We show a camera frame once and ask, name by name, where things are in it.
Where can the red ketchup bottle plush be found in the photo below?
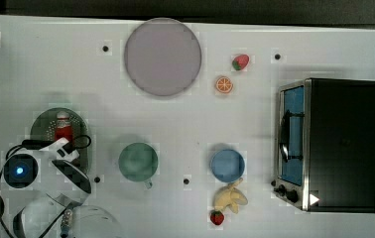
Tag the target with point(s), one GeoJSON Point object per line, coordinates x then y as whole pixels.
{"type": "Point", "coordinates": [63, 126]}

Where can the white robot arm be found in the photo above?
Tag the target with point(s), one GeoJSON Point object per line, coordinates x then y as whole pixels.
{"type": "Point", "coordinates": [59, 210]}

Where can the orange slice toy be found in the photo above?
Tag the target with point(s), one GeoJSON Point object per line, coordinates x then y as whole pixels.
{"type": "Point", "coordinates": [223, 85]}

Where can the blue cup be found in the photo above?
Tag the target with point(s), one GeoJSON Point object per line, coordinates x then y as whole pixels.
{"type": "Point", "coordinates": [227, 165]}

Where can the green mug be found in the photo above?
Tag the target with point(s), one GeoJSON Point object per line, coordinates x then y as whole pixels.
{"type": "Point", "coordinates": [138, 162]}

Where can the round lilac plate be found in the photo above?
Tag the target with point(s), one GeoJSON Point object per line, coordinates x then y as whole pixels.
{"type": "Point", "coordinates": [163, 57]}

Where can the strawberry toy near plate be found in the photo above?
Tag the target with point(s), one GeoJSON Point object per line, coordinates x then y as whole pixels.
{"type": "Point", "coordinates": [240, 62]}

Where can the yellow banana plush toy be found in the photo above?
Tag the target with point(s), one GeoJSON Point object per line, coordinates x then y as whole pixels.
{"type": "Point", "coordinates": [230, 197]}

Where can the strawberry toy near banana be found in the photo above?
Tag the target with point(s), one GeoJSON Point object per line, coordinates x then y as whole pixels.
{"type": "Point", "coordinates": [216, 217]}

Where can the silver black toaster oven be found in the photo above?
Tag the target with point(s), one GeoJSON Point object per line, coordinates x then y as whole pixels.
{"type": "Point", "coordinates": [325, 145]}

